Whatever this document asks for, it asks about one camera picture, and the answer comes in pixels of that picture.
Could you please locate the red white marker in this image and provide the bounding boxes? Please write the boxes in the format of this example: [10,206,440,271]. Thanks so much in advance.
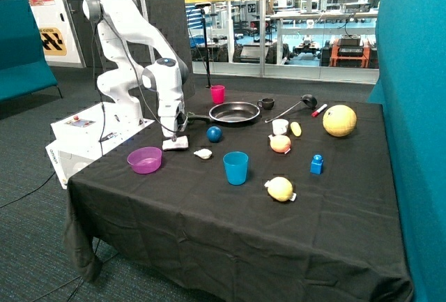
[311,104,328,118]

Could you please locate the green toy vegetable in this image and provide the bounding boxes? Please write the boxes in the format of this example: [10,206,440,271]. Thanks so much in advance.
[187,112,196,124]

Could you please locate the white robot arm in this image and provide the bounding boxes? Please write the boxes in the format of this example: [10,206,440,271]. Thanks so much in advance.
[82,0,188,140]

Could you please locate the teal bench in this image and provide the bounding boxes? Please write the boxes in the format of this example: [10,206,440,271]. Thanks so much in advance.
[1,0,58,101]

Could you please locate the yellow black sign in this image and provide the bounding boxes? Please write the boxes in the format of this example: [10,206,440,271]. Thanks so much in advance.
[39,27,67,56]

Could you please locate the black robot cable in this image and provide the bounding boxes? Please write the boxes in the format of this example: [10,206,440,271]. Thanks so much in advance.
[91,15,182,143]

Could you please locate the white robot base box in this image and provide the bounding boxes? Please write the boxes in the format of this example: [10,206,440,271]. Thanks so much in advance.
[46,102,153,189]

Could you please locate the large yellow ball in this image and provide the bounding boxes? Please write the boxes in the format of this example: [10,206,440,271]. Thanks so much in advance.
[323,105,357,137]

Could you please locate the yellow toy onion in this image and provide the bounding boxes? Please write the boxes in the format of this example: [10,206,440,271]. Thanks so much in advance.
[264,176,296,202]

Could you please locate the blue plastic cup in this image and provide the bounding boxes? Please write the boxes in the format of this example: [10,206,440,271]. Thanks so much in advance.
[223,151,249,186]

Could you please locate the black ladle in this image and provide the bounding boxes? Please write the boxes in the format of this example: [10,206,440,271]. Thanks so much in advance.
[264,93,318,123]

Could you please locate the blue toy brick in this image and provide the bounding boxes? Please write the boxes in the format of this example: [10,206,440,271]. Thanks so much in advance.
[310,154,323,175]

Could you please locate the small yellow toy food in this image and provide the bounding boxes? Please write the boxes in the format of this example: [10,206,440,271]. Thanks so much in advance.
[290,121,302,137]

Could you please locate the white cleaning sponge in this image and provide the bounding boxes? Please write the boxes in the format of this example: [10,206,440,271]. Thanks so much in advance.
[162,135,189,151]

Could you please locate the blue ball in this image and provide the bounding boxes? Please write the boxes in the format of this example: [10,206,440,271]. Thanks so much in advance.
[206,126,222,143]

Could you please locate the orange toy onion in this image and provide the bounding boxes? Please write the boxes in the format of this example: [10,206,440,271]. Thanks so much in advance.
[268,135,291,154]

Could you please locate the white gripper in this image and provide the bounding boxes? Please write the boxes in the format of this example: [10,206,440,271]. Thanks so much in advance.
[158,98,188,142]

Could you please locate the small white cup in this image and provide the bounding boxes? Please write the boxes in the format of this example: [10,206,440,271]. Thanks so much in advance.
[272,119,289,135]

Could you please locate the purple plastic bowl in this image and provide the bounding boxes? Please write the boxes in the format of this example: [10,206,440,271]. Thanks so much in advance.
[127,146,162,174]

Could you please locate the white toy garlic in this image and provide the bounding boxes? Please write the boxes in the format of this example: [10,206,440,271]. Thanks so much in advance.
[194,149,213,160]

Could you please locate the pink plastic cup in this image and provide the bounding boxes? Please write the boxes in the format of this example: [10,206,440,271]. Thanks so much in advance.
[210,84,225,105]

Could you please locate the black tablecloth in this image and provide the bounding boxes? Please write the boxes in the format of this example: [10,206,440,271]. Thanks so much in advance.
[63,103,415,301]

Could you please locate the teal partition panel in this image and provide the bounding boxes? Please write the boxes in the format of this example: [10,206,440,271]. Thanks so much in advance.
[369,0,445,301]

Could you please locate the small dark brown cup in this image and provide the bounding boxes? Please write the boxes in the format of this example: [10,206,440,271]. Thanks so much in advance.
[257,98,275,110]

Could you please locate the dark grey acoustic panel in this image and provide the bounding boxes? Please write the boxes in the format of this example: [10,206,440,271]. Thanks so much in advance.
[72,0,195,99]

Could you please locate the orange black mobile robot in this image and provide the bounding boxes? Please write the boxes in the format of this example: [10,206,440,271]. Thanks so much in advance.
[320,35,379,69]

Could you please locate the black tripod stand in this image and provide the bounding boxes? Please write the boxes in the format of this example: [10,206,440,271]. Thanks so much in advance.
[194,1,212,88]

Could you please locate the black frying pan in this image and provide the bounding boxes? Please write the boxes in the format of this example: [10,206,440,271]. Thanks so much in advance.
[194,101,261,126]

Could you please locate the white lab workbench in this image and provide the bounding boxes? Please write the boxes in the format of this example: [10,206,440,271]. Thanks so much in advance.
[271,8,378,66]

